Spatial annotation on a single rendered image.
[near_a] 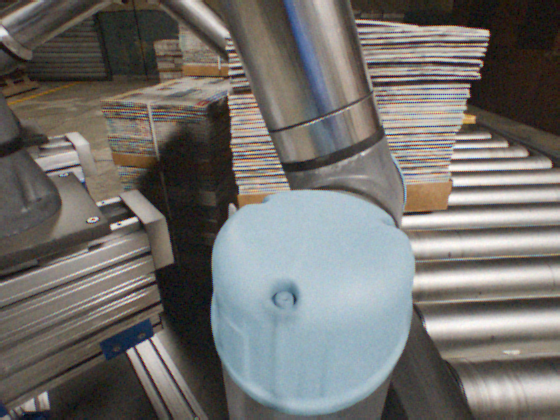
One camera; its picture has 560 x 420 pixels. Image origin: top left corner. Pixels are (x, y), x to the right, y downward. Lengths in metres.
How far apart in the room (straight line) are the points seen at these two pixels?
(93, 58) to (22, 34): 7.71
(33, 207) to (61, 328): 0.19
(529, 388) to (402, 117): 0.29
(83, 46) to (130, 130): 7.60
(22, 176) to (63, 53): 8.52
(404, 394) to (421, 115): 0.31
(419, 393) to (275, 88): 0.23
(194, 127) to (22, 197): 0.68
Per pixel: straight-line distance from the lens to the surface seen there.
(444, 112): 0.46
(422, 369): 0.30
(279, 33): 0.20
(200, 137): 1.09
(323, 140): 0.20
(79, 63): 8.90
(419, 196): 0.48
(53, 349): 0.62
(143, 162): 1.24
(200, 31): 0.87
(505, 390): 0.33
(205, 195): 1.17
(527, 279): 0.46
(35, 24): 1.05
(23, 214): 0.50
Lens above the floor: 1.03
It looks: 29 degrees down
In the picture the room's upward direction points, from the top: straight up
